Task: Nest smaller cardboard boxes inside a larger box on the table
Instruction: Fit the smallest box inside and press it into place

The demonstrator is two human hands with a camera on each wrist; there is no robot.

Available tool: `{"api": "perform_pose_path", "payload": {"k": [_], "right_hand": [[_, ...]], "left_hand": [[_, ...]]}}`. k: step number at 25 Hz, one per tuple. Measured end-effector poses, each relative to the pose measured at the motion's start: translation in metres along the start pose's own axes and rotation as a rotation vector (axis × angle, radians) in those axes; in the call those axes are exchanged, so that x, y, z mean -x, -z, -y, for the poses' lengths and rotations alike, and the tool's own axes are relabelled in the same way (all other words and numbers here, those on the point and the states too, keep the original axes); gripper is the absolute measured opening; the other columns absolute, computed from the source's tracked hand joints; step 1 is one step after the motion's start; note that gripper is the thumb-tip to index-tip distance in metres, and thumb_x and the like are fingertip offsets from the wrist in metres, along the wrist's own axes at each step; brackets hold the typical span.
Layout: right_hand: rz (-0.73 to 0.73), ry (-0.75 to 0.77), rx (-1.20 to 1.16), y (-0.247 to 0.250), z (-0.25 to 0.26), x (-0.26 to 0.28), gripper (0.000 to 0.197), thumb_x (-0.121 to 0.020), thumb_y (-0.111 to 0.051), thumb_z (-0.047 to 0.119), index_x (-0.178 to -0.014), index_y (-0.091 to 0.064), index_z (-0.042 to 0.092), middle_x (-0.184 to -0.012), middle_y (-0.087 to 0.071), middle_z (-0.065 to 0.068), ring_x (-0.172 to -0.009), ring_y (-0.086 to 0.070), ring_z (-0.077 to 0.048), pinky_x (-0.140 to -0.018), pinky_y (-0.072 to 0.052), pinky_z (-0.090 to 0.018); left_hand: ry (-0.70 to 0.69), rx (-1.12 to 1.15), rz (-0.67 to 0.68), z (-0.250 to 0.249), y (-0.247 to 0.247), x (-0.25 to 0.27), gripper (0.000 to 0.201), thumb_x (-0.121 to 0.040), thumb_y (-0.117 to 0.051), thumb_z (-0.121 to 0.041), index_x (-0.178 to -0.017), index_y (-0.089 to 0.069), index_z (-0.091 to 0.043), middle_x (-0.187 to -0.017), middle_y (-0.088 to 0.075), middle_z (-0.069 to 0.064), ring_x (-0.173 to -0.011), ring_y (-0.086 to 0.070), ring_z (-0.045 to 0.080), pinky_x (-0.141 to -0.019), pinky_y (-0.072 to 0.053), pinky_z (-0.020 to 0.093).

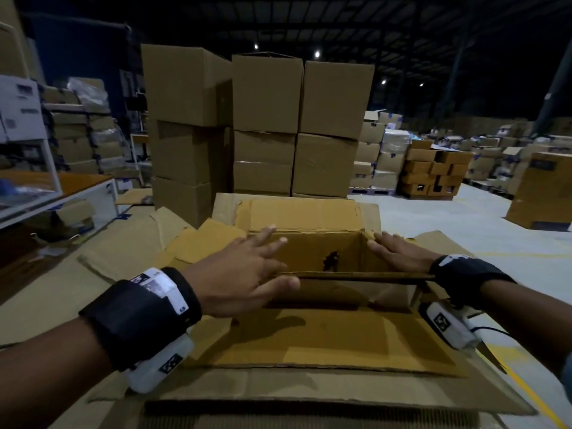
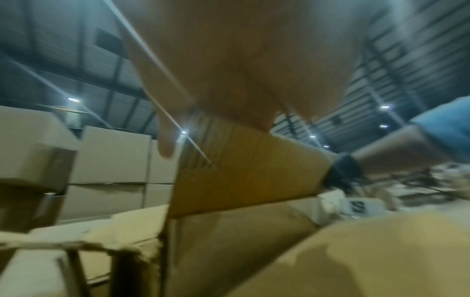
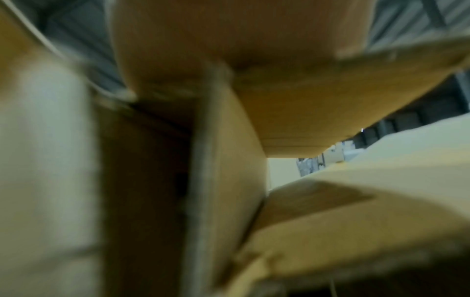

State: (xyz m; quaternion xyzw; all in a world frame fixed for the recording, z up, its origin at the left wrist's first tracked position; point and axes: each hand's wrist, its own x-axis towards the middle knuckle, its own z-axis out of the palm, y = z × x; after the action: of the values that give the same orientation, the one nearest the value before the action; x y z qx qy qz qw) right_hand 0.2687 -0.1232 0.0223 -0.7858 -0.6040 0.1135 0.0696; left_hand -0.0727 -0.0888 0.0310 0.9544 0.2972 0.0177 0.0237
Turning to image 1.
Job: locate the tilted tan carton dark label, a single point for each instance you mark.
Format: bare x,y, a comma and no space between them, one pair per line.
540,192

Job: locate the pile of wrapped shelf cartons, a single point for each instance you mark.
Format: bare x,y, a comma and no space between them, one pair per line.
85,138

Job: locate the tall brown shelf carton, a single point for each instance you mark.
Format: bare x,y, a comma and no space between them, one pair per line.
11,44

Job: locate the blue pallet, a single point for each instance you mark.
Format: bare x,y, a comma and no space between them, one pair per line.
371,191

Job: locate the light blue right sleeve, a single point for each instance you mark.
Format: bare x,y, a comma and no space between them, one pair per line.
567,370

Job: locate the stack of tall brown cartons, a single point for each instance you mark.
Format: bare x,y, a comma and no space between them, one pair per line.
263,93

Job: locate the clear plastic bag bundle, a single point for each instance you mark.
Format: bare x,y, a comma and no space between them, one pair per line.
22,192

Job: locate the yellowish brown cardboard carton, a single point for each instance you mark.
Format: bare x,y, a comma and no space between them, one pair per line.
335,339

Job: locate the person's left forearm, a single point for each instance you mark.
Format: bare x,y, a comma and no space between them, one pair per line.
44,379

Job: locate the person's right hand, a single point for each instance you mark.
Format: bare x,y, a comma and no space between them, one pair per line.
402,254

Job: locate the stack of orange-brown boxes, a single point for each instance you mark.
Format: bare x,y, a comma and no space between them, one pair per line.
429,174

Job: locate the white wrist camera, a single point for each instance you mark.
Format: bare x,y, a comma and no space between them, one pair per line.
156,366
451,328

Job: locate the large cardboard box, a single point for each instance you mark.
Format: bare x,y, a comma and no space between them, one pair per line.
268,388

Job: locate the white printed carton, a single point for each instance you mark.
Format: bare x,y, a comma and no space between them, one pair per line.
20,107

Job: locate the stack of pale taped boxes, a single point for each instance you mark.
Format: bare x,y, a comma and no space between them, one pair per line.
380,156

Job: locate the carton with orange label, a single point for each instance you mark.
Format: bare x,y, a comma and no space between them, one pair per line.
304,252

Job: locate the crumpled brown floor carton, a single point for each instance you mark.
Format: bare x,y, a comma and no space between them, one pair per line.
71,214

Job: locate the person's right forearm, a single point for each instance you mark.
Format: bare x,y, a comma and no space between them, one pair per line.
527,317

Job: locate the pile of assorted warehouse boxes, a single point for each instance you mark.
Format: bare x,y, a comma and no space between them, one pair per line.
491,156

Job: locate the pale cardboard box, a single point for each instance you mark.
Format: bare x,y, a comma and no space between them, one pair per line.
223,205

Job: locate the metal storage rack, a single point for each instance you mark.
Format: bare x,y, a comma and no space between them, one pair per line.
80,187

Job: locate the person's left hand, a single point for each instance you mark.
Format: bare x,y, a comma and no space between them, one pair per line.
232,281

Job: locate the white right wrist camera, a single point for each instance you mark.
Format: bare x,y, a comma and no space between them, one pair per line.
451,328

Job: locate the dark steel column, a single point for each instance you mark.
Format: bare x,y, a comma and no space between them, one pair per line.
554,93

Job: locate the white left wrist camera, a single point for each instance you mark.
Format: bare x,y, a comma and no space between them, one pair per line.
156,366

